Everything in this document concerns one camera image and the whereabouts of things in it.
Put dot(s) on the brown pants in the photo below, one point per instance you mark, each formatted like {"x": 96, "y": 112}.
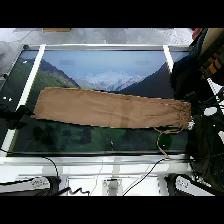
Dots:
{"x": 110, "y": 108}

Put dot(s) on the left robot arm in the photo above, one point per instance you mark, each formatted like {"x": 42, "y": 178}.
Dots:
{"x": 33, "y": 185}

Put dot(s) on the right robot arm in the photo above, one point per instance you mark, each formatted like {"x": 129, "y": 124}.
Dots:
{"x": 208, "y": 150}

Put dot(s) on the black yellow striped garment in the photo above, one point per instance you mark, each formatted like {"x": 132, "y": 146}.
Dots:
{"x": 213, "y": 65}

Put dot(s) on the silver frame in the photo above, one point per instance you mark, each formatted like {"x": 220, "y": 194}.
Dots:
{"x": 100, "y": 161}

